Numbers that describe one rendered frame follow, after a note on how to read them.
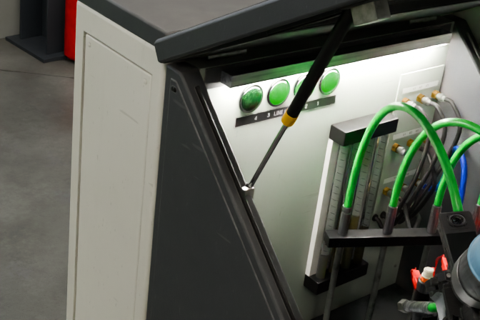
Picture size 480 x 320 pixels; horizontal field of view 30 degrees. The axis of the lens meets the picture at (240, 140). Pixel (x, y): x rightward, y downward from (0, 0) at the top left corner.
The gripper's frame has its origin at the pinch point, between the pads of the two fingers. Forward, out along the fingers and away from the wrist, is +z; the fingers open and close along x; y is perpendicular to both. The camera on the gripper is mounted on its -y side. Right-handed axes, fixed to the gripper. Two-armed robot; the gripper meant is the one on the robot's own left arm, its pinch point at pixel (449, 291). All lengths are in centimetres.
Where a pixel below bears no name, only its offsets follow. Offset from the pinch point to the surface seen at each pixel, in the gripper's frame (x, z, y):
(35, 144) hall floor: -124, 260, -131
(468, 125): 10.0, 7.6, -27.8
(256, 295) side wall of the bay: -28.2, -0.9, -2.8
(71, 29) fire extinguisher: -115, 316, -219
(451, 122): 7.9, 9.8, -29.4
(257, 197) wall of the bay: -26.0, 21.1, -23.8
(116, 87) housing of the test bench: -47, 6, -42
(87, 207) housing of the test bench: -58, 29, -28
